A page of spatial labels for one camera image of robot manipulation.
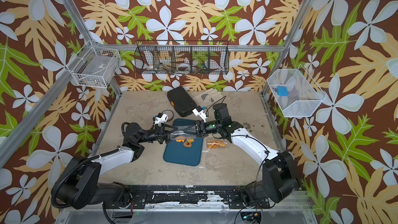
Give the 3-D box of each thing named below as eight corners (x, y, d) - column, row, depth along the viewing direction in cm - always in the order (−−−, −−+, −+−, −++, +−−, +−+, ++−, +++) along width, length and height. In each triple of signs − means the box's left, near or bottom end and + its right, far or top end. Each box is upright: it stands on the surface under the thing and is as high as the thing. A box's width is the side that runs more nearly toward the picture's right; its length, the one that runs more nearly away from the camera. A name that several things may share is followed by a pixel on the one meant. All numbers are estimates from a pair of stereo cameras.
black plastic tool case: (182, 119, 107) (181, 114, 102) (165, 98, 119) (164, 92, 114) (199, 109, 112) (199, 104, 107) (182, 90, 125) (181, 84, 120)
